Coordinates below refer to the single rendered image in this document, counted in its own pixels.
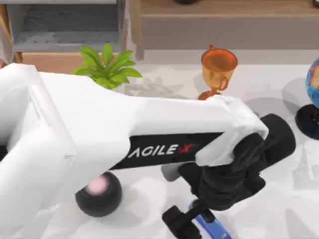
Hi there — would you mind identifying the black ball with pink spot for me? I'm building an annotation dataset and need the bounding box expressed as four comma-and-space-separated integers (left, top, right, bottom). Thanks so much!
75, 171, 123, 218

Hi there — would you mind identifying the green potted plant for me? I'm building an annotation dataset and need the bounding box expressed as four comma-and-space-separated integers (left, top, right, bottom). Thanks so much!
70, 42, 143, 91

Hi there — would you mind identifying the grey pierced drawer inside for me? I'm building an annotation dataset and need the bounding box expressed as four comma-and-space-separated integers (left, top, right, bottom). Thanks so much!
6, 0, 126, 53

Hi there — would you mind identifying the blue stapler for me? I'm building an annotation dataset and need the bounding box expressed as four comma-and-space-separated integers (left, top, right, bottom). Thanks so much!
188, 198, 233, 239

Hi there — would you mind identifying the pale wooden drawer front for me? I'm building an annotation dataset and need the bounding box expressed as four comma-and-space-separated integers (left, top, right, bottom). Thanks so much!
20, 50, 137, 75

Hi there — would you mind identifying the orange trophy cup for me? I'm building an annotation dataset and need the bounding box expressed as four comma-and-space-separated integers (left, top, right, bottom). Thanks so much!
198, 44, 238, 101

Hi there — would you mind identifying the wooden cupboard with shelf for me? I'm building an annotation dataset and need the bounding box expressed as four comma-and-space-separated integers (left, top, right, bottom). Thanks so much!
121, 0, 319, 61

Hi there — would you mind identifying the globe on black base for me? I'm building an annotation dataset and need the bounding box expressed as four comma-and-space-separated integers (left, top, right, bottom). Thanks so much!
295, 57, 319, 140

